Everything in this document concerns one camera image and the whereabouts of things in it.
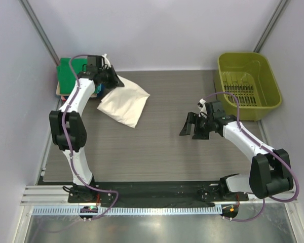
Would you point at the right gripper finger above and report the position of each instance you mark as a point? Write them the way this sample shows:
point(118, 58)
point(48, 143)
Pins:
point(193, 118)
point(186, 130)

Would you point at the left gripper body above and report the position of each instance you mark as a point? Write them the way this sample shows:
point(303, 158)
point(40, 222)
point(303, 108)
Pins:
point(106, 73)

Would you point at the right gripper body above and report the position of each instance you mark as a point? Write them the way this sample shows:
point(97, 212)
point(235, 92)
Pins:
point(203, 126)

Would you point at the white t shirt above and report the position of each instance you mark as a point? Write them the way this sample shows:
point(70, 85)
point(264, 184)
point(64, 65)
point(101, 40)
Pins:
point(126, 104)

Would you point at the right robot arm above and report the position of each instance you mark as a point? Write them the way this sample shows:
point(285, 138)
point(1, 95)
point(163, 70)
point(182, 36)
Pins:
point(269, 173)

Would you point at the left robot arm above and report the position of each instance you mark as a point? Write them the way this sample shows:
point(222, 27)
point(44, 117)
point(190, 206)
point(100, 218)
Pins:
point(68, 130)

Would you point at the light blue folded t shirt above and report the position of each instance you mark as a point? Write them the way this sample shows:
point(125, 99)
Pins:
point(99, 89)

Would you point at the green folded t shirt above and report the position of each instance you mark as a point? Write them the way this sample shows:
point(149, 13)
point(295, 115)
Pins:
point(66, 78)

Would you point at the olive green plastic bin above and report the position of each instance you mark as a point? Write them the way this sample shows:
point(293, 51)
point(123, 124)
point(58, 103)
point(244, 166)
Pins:
point(248, 75)

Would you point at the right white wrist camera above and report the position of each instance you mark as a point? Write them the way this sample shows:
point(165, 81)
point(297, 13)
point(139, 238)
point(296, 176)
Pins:
point(202, 106)

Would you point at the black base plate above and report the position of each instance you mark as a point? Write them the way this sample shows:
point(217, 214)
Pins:
point(166, 194)

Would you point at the slotted cable duct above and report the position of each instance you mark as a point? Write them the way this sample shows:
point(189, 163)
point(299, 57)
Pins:
point(90, 211)

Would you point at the left corner aluminium post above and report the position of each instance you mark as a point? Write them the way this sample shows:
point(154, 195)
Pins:
point(40, 30)

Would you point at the corner aluminium post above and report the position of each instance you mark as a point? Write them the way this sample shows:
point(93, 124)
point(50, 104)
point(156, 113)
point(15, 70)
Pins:
point(279, 10)
point(40, 30)

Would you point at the right corner aluminium post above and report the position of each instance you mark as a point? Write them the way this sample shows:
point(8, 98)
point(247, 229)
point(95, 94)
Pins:
point(279, 10)

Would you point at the aluminium frame rail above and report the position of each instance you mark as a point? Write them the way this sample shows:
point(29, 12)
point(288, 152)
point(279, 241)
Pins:
point(56, 195)

